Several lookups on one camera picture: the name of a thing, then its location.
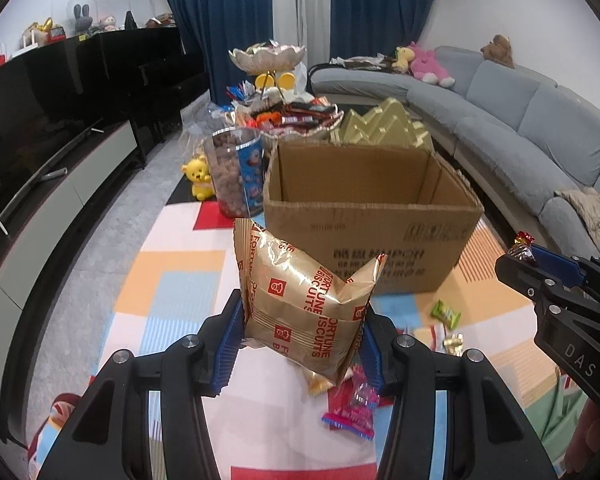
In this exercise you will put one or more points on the pink plush doll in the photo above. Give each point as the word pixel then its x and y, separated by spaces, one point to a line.
pixel 107 22

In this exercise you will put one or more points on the beige blanket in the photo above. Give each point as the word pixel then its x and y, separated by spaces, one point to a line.
pixel 595 215

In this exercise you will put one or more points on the white router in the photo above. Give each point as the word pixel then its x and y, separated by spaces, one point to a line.
pixel 30 37

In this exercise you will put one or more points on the yellow plush toy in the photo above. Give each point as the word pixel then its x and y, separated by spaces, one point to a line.
pixel 404 57

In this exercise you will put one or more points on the clear jar of chocolate balls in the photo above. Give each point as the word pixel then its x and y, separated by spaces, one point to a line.
pixel 230 175

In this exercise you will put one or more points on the two-tier shell snack stand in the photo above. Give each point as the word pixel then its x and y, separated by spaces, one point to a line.
pixel 267 60

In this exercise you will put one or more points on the pink snack packet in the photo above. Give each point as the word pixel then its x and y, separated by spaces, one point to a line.
pixel 352 410

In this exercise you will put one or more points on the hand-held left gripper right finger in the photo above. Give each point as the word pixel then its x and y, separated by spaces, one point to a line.
pixel 372 360

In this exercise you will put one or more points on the white sheer curtain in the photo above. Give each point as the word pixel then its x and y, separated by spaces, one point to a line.
pixel 315 10

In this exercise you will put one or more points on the pile of assorted snacks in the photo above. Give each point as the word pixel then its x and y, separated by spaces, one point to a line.
pixel 300 112

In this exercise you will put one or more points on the small yellow chair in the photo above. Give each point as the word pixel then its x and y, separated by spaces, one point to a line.
pixel 286 80
pixel 265 81

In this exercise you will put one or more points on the black piano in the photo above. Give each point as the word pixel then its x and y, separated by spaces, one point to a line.
pixel 130 70

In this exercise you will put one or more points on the colourful patchwork tablecloth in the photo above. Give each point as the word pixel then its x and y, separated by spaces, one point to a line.
pixel 180 280

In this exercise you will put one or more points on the red gift box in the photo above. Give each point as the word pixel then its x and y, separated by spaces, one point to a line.
pixel 56 35

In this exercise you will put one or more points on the small gold wrapped candy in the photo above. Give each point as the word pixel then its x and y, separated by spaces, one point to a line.
pixel 452 344

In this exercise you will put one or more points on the red foil candy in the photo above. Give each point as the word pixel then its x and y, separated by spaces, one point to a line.
pixel 524 246

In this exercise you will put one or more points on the yellow bear toy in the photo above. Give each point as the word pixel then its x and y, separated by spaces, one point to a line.
pixel 198 175

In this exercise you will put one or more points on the person's right hand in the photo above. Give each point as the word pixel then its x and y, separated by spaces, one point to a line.
pixel 597 435

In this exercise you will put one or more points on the brown cardboard box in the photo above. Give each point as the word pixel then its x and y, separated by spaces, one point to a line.
pixel 380 240

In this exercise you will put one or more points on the brown plush bear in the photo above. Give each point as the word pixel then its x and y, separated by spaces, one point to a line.
pixel 497 49

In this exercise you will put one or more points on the brown items on piano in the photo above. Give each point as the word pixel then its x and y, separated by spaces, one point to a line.
pixel 160 20

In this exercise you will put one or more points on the grey curved sofa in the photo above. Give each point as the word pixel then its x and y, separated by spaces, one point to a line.
pixel 505 125

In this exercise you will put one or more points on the green candy packet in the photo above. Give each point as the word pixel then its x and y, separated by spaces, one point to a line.
pixel 445 314

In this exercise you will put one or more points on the black metronome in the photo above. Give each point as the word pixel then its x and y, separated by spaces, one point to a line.
pixel 129 21

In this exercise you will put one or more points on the gold biscuit packet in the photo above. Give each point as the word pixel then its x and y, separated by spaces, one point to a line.
pixel 300 310

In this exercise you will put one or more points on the brown patterned cloth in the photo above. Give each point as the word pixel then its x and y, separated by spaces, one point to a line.
pixel 365 62

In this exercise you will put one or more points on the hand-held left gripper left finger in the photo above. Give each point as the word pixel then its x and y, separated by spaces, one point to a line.
pixel 227 350

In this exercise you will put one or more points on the blue curtain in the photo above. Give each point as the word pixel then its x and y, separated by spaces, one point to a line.
pixel 380 5
pixel 215 10

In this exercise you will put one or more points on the grey rabbit plush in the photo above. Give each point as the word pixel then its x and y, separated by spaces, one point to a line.
pixel 82 17

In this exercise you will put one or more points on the gold ribbon ornament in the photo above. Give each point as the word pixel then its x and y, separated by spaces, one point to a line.
pixel 45 24

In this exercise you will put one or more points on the grey television cabinet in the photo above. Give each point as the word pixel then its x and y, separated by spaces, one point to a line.
pixel 55 220

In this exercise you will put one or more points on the clear plastic bag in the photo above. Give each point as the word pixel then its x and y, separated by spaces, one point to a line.
pixel 200 125

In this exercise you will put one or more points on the yellow snack packet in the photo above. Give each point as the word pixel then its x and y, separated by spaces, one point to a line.
pixel 317 385

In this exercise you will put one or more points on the curved black television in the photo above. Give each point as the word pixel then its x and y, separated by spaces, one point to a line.
pixel 20 135

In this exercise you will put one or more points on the white plastic bag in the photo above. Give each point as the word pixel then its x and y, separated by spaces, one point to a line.
pixel 302 77

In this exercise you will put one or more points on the pink plush toy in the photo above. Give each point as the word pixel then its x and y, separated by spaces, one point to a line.
pixel 427 65

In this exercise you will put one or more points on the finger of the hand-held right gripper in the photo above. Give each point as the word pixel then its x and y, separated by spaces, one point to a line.
pixel 517 272
pixel 555 262

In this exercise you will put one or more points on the gold-lidded clear snack container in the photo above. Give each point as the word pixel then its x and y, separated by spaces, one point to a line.
pixel 380 125

